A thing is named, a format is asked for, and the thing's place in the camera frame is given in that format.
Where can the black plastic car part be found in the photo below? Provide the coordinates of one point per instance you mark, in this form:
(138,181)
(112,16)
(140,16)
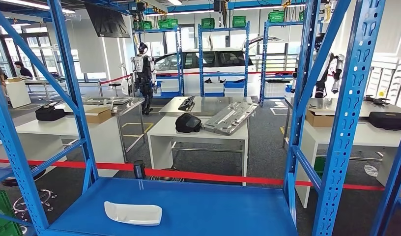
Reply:
(376,100)
(186,104)

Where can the grey metal panel part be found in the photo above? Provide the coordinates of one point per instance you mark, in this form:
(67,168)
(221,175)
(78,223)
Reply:
(229,119)

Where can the blue metal shelf rack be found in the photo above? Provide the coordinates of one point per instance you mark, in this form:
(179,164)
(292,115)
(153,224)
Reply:
(187,208)
(264,65)
(395,182)
(200,65)
(180,65)

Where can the white plastic car part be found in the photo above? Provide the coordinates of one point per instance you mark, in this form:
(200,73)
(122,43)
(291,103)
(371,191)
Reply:
(132,213)

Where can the black rounded bag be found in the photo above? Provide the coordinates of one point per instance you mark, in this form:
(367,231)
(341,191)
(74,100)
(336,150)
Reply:
(187,123)

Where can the white table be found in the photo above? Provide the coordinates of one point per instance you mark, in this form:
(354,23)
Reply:
(376,136)
(50,128)
(168,130)

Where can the white car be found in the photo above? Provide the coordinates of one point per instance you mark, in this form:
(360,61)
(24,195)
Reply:
(190,83)

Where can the red barrier tape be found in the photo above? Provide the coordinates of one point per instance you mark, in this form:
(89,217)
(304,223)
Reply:
(203,175)

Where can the black white humanoid robot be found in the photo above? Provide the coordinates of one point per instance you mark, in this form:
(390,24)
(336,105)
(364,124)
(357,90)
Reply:
(337,68)
(143,75)

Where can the black stool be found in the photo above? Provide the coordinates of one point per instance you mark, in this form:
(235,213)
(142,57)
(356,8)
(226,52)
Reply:
(115,85)

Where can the green plastic crate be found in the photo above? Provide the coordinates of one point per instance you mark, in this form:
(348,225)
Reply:
(2,211)
(239,21)
(168,23)
(208,23)
(143,25)
(276,16)

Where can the brown cardboard box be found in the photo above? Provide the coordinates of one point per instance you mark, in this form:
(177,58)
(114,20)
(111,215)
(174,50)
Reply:
(98,115)
(319,119)

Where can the black hanging screen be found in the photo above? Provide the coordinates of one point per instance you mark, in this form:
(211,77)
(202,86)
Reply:
(107,22)

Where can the black carry case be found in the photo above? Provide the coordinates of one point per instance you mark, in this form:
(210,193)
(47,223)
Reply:
(387,120)
(50,114)

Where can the black tyre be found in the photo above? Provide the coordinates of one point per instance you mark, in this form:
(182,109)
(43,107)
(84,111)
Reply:
(39,174)

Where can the clear plastic bag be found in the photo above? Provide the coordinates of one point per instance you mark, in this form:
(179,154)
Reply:
(370,171)

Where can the white cabinet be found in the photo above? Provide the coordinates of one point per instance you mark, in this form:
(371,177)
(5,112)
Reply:
(18,94)

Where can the stacked white bins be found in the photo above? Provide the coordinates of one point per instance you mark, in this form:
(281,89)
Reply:
(392,81)

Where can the black barrier post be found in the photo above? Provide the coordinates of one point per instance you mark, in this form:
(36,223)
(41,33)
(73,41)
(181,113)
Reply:
(139,169)

